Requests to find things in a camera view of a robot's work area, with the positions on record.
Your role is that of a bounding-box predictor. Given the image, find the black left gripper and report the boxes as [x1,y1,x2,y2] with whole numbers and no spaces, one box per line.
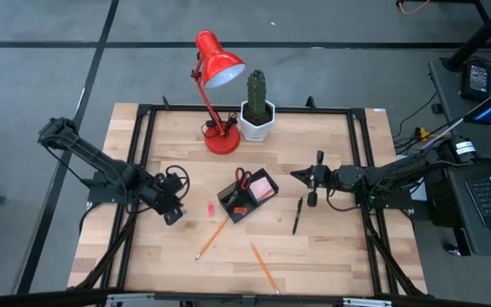
[145,170,186,227]

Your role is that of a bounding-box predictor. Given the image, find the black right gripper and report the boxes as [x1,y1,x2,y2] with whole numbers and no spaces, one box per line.
[290,149,337,209]

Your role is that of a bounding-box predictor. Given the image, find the black pen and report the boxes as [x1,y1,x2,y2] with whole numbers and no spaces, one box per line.
[292,196,304,236]

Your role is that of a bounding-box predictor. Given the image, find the pink sticky note pad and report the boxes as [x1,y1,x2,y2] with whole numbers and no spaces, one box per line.
[249,176,276,202]

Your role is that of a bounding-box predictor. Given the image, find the red-handled scissors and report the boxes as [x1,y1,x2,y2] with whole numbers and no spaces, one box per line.
[234,166,253,191]

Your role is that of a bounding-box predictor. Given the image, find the yellow pencil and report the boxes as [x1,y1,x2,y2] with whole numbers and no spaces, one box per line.
[250,242,281,297]
[194,217,230,262]

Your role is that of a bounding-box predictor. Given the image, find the black mesh desk organizer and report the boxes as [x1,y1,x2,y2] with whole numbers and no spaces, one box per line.
[216,167,280,224]

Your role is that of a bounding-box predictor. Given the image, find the white hexagonal planter pot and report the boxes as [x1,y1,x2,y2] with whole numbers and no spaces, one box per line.
[238,99,277,143]

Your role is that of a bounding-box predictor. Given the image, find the green cactus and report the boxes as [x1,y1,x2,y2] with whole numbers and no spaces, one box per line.
[245,68,269,125]

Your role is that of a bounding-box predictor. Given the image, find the red desk lamp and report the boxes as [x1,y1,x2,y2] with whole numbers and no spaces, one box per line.
[190,29,247,156]

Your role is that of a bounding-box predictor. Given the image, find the black side desk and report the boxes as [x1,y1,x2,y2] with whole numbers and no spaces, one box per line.
[426,57,491,257]

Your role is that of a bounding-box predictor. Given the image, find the black power brick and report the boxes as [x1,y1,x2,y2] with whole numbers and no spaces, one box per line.
[460,58,491,103]

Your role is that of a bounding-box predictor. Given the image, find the black stand leg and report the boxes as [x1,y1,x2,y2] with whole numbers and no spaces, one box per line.
[441,0,491,72]

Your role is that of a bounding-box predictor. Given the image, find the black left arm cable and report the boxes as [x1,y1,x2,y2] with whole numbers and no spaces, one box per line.
[164,164,191,191]

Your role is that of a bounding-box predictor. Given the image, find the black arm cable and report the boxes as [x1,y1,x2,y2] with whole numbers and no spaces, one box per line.
[164,164,191,191]
[325,187,361,213]

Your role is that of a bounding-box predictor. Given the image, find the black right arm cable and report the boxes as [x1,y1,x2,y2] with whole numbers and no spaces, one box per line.
[325,187,361,213]

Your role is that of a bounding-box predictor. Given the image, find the black metal table frame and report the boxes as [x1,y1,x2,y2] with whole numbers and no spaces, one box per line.
[66,95,429,307]

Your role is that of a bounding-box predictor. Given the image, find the black lamp cable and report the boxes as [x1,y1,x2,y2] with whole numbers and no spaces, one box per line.
[199,111,240,140]

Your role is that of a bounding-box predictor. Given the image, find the silver aluminium bracket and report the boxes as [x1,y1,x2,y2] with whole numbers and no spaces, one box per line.
[104,293,158,307]
[342,297,394,307]

